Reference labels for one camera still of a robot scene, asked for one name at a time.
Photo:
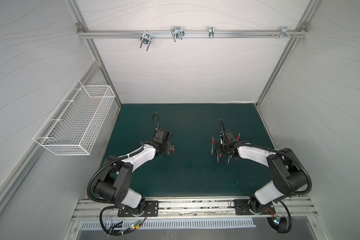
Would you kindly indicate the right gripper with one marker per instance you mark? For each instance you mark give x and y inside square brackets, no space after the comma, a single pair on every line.
[223,147]

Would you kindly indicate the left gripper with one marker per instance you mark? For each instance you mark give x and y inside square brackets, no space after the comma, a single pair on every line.
[168,144]

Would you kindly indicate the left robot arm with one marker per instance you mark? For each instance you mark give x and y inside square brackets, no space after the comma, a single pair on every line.
[111,183]

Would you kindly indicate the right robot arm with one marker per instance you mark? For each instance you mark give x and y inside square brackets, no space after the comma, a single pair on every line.
[289,177]

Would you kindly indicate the green table mat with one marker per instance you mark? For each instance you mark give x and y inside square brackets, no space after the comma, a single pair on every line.
[191,170]

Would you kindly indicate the metal u-bolt clamp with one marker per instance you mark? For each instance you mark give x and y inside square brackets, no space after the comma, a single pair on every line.
[146,39]
[177,33]

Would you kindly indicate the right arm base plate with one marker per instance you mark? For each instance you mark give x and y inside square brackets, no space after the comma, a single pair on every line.
[251,207]

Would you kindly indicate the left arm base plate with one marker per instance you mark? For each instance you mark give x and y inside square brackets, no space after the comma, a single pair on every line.
[148,208]

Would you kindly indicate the white slotted cable duct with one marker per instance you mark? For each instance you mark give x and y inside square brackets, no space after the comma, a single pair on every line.
[163,224]

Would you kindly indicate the white wire basket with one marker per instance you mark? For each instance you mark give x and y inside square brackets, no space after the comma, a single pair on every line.
[73,127]

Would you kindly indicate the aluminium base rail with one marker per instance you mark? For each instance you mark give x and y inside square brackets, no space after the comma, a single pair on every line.
[199,207]

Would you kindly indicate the aluminium cross rail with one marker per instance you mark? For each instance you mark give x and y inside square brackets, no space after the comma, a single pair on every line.
[189,34]

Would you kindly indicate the metal bracket clamp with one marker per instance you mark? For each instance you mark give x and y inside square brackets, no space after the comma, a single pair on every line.
[211,32]

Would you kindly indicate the metal corner bracket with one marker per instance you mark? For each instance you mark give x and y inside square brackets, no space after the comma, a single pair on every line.
[283,34]

